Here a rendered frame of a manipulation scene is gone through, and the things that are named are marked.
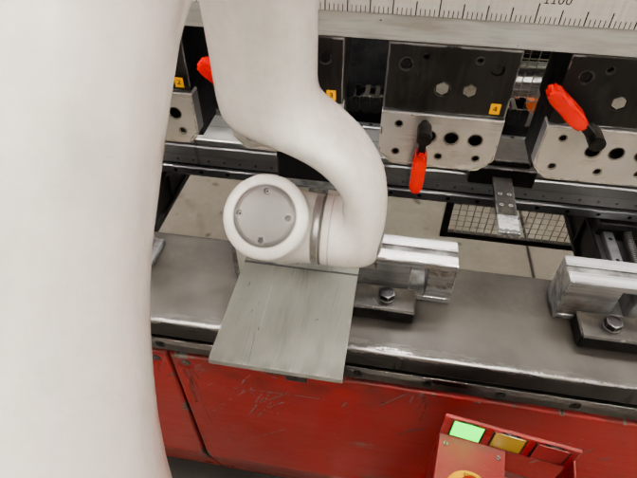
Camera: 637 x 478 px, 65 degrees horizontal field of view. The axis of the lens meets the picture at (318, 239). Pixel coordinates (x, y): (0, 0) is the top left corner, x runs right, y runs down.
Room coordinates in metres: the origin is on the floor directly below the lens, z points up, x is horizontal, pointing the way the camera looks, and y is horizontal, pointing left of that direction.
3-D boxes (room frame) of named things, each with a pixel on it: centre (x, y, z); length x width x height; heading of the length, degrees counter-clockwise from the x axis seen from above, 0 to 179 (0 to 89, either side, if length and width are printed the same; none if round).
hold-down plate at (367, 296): (0.56, -0.02, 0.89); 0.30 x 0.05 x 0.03; 80
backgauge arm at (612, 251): (0.90, -0.64, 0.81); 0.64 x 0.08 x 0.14; 170
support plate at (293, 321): (0.48, 0.04, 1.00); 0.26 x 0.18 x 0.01; 170
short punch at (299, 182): (0.62, 0.01, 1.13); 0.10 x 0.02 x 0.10; 80
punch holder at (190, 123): (0.66, 0.23, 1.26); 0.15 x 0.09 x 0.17; 80
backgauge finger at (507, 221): (0.73, -0.34, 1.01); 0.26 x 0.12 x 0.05; 170
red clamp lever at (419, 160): (0.53, -0.13, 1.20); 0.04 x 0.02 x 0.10; 170
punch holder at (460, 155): (0.59, -0.16, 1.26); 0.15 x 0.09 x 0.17; 80
